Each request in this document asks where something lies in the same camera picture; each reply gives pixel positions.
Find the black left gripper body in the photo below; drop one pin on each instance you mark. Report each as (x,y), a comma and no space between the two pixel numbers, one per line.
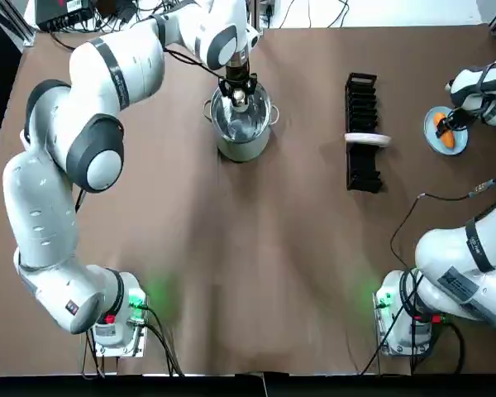
(237,75)

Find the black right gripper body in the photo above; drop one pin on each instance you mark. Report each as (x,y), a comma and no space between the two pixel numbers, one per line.
(459,116)

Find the glass pot lid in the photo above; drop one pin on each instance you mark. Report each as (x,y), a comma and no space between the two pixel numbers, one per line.
(250,124)

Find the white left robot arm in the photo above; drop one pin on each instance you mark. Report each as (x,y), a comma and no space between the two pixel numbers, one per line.
(37,215)

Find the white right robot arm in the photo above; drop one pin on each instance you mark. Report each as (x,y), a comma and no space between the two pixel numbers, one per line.
(450,256)

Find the light blue plate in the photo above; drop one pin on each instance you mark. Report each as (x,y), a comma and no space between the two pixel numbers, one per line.
(461,142)

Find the pale green cooking pot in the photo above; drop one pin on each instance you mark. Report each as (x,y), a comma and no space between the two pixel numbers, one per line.
(241,151)

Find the white plate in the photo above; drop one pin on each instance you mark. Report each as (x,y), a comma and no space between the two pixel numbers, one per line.
(368,140)

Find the black dish rack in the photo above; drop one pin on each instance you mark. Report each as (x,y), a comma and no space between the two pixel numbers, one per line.
(361,169)

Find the black computer box red logo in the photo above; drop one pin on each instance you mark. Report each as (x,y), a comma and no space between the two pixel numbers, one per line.
(58,12)

